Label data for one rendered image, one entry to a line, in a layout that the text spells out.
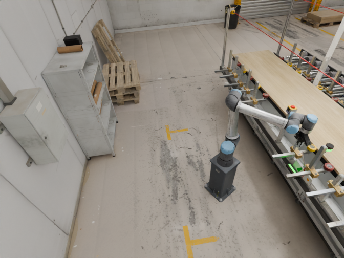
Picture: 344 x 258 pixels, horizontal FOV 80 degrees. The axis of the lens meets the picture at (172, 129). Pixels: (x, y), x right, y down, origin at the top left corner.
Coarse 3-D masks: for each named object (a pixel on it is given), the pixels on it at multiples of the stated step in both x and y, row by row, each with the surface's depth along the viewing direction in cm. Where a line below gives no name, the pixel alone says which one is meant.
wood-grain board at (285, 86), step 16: (256, 64) 349; (272, 64) 346; (256, 80) 312; (272, 80) 309; (288, 80) 306; (304, 80) 304; (272, 96) 279; (288, 96) 277; (304, 96) 275; (320, 96) 273; (304, 112) 251; (320, 112) 249; (336, 112) 248; (320, 128) 229; (336, 128) 228; (320, 144) 212; (336, 144) 211; (336, 160) 197
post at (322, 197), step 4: (340, 176) 162; (336, 180) 167; (340, 180) 164; (336, 184) 168; (328, 188) 176; (320, 196) 187; (324, 196) 182; (328, 196) 182; (320, 200) 187; (324, 200) 187
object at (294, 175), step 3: (321, 168) 196; (303, 171) 194; (306, 171) 194; (309, 171) 194; (318, 171) 194; (321, 171) 194; (324, 171) 195; (327, 171) 195; (288, 174) 193; (291, 174) 193; (294, 174) 193; (297, 174) 193; (300, 174) 193; (303, 174) 192; (306, 174) 193; (309, 174) 194; (288, 177) 192; (291, 177) 193; (294, 177) 194
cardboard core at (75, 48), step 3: (75, 45) 265; (78, 45) 264; (81, 45) 268; (57, 48) 262; (60, 48) 262; (63, 48) 262; (66, 48) 263; (69, 48) 263; (72, 48) 263; (75, 48) 264; (78, 48) 264; (81, 48) 271; (60, 51) 263; (63, 51) 264; (66, 51) 265; (69, 51) 265; (72, 51) 266; (75, 51) 267; (78, 51) 269
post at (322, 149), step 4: (320, 148) 179; (324, 148) 175; (320, 152) 179; (324, 152) 179; (316, 156) 185; (320, 156) 182; (312, 160) 190; (316, 160) 186; (312, 164) 191; (312, 168) 195
